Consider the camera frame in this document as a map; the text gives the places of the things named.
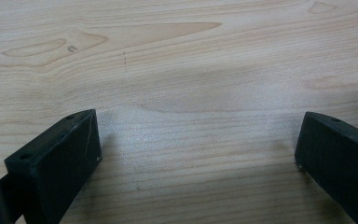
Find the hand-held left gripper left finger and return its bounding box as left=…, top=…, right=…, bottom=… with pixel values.
left=4, top=108, right=103, bottom=224

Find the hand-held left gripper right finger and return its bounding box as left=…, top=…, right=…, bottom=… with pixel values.
left=294, top=111, right=358, bottom=224

